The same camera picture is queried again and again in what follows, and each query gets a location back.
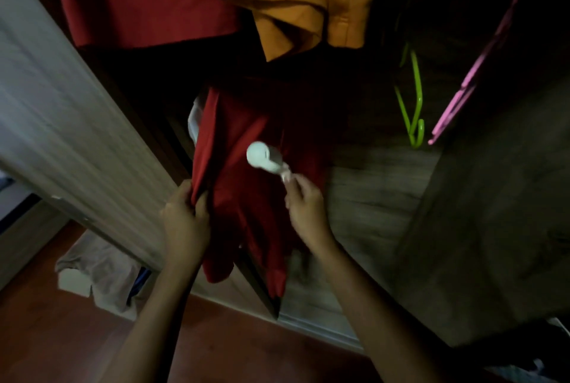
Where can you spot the person's right hand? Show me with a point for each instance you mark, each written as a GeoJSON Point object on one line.
{"type": "Point", "coordinates": [309, 218]}

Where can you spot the person's left hand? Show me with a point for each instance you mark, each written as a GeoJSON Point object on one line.
{"type": "Point", "coordinates": [182, 231]}

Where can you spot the person's right thumb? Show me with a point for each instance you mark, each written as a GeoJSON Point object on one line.
{"type": "Point", "coordinates": [289, 194]}

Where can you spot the person's left thumb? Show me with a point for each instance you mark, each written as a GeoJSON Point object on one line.
{"type": "Point", "coordinates": [202, 209]}

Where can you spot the dark red garment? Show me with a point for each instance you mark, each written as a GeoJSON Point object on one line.
{"type": "Point", "coordinates": [249, 200]}

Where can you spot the white plastic hanger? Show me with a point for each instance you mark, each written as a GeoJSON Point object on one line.
{"type": "Point", "coordinates": [262, 157]}

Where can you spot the person's right forearm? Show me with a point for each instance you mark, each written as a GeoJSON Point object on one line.
{"type": "Point", "coordinates": [378, 320]}

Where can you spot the person's left forearm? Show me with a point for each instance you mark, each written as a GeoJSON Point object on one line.
{"type": "Point", "coordinates": [153, 324]}

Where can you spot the white garment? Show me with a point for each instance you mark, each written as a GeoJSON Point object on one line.
{"type": "Point", "coordinates": [194, 122]}

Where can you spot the grey cloth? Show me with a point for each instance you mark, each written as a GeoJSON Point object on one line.
{"type": "Point", "coordinates": [100, 271]}

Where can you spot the green plastic hanger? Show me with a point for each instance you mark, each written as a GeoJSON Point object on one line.
{"type": "Point", "coordinates": [415, 97]}

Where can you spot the light wooden wardrobe door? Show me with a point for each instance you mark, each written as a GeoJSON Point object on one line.
{"type": "Point", "coordinates": [71, 119]}

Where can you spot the wooden wardrobe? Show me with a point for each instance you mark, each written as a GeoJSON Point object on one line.
{"type": "Point", "coordinates": [467, 218]}

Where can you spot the pink plastic hanger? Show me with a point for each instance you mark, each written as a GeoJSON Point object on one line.
{"type": "Point", "coordinates": [472, 79]}

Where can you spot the pale crumpled cloth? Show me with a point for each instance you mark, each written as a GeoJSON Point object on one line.
{"type": "Point", "coordinates": [534, 369]}

